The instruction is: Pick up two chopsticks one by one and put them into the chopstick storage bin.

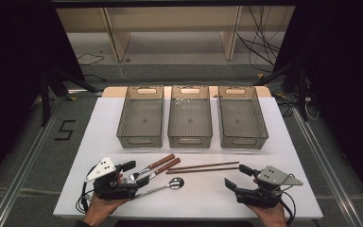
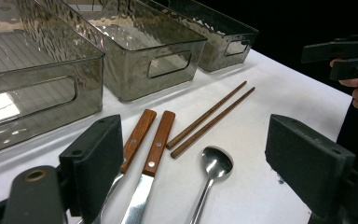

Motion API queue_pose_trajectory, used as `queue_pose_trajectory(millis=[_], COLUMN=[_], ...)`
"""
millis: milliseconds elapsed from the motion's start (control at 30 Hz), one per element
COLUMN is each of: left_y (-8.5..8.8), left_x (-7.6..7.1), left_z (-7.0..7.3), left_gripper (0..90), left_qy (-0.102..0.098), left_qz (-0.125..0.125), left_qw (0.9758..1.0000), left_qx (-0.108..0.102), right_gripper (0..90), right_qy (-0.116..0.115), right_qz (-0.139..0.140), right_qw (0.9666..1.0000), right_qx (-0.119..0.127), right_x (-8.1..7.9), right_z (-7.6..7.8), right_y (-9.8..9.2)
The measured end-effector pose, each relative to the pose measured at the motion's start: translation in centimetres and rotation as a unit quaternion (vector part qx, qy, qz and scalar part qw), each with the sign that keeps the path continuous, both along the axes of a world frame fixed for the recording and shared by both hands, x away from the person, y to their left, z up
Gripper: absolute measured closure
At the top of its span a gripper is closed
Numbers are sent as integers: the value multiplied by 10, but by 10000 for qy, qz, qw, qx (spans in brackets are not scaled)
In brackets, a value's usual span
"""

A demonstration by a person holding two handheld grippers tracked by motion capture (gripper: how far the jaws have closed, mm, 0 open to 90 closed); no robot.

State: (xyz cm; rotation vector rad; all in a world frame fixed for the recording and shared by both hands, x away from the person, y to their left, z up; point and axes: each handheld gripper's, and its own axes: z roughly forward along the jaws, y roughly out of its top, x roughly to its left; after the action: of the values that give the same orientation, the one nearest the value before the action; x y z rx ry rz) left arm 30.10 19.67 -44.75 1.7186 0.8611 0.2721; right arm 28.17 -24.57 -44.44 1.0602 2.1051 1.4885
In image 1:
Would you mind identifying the person's right hand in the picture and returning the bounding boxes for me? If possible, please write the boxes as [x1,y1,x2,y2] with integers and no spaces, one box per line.
[247,201,288,227]

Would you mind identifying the white table cover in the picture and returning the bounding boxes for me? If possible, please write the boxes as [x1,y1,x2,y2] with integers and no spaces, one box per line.
[52,96,324,220]

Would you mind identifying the light wooden desk frame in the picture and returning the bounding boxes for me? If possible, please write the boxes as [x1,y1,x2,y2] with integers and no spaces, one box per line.
[56,6,296,62]

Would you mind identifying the person's left hand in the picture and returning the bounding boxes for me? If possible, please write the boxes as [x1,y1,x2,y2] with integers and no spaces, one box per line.
[83,192,130,227]

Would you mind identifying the brown wooden chopstick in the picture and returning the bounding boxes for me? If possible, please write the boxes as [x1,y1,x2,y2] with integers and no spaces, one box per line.
[165,166,240,175]
[176,161,240,171]

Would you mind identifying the left hand-held gripper cable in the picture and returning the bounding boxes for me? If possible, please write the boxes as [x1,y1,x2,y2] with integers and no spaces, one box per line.
[75,181,96,215]

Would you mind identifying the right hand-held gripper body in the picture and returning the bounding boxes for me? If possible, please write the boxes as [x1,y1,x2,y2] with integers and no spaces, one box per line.
[234,165,304,210]

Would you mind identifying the black cable bundle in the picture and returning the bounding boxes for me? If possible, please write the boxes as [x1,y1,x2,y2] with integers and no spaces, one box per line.
[236,6,286,65]

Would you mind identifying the metal floor rail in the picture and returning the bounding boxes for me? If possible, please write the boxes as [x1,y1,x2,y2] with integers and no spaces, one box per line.
[291,107,363,227]
[0,97,64,227]

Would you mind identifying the black curtain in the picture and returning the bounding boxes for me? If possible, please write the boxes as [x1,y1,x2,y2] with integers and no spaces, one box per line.
[0,0,86,193]
[273,0,363,209]

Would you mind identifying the metal spoon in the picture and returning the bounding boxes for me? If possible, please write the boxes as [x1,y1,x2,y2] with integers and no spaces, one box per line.
[134,177,185,200]

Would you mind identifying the hand-held gripper cable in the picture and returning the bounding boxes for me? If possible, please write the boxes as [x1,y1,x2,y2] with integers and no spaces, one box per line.
[75,181,96,215]
[278,185,297,226]

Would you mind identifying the smoky clear plastic bin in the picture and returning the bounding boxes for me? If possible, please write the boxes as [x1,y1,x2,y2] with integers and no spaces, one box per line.
[216,85,269,150]
[116,85,164,149]
[167,84,214,149]

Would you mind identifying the black tripod stand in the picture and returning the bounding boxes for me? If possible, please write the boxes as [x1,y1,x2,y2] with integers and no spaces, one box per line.
[254,60,310,122]
[39,64,100,127]

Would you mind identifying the right hand-held gripper cable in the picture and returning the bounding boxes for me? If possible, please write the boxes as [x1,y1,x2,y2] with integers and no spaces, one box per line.
[278,185,297,226]

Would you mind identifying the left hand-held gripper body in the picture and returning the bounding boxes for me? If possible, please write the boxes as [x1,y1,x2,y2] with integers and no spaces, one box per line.
[84,156,140,201]

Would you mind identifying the white plug with cable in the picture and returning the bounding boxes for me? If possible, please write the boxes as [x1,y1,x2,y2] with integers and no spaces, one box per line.
[304,96,320,121]

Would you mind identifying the thin black floor cable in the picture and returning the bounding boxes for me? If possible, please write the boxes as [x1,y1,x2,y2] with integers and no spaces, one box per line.
[77,52,106,66]

